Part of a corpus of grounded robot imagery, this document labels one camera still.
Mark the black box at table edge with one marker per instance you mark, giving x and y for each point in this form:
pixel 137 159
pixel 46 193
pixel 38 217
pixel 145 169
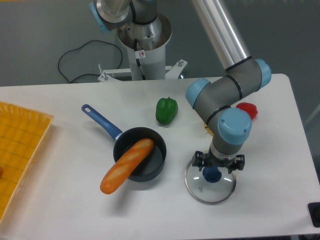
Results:
pixel 314 212

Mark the yellow plastic basket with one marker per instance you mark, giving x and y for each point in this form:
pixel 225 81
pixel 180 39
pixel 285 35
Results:
pixel 22 131

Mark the green toy bell pepper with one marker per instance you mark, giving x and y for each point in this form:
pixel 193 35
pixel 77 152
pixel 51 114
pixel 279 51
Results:
pixel 166 110

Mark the red toy bell pepper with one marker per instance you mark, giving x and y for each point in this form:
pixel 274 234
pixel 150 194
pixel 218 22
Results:
pixel 249 108

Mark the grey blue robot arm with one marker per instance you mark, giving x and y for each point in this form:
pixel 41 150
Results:
pixel 213 101

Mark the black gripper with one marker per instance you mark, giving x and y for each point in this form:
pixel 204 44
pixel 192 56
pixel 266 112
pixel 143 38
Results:
pixel 202 160

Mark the yellow toy bell pepper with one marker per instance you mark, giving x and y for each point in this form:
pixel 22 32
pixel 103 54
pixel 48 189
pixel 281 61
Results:
pixel 208 129

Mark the dark saucepan blue handle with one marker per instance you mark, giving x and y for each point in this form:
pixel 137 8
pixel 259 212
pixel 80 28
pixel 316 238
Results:
pixel 152 165

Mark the glass pot lid blue knob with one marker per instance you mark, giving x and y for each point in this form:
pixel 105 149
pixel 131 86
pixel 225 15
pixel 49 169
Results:
pixel 210 185

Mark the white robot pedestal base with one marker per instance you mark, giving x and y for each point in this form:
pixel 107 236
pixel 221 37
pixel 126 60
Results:
pixel 146 51

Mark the toy baguette bread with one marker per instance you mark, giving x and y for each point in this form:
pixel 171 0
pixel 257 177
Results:
pixel 126 164

